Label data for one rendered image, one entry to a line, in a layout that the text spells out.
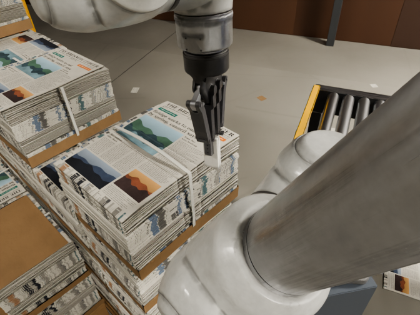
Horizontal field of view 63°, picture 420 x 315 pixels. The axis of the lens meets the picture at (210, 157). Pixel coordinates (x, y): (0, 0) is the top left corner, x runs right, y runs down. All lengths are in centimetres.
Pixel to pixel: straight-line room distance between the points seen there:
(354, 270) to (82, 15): 35
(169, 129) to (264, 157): 160
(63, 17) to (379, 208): 35
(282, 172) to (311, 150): 5
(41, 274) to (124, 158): 64
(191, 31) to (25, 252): 105
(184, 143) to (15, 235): 81
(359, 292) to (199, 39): 53
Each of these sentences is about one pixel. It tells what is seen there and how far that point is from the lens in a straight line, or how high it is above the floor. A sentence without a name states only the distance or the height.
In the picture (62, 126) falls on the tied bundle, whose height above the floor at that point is 93.
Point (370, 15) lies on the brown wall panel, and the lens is 431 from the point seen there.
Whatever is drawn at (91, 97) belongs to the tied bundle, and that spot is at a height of 98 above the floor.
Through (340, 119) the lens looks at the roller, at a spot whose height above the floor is 80.
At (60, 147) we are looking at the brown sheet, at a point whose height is 86.
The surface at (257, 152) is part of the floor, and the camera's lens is 250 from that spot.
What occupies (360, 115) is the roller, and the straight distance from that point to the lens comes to 153.
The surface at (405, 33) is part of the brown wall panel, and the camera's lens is 438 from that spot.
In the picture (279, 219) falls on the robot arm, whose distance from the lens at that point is 31.
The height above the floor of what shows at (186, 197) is 98.
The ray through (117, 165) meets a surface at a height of 106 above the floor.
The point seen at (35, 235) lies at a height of 60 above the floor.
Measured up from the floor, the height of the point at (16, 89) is 107.
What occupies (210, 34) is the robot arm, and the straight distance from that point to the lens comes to 53.
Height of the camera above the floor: 160
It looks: 41 degrees down
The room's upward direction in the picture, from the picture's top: 3 degrees counter-clockwise
